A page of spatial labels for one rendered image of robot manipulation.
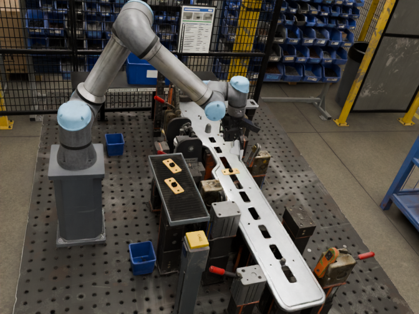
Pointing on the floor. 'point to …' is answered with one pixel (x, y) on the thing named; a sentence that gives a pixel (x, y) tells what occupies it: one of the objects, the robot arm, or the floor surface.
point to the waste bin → (350, 70)
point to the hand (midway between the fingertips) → (235, 151)
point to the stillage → (404, 203)
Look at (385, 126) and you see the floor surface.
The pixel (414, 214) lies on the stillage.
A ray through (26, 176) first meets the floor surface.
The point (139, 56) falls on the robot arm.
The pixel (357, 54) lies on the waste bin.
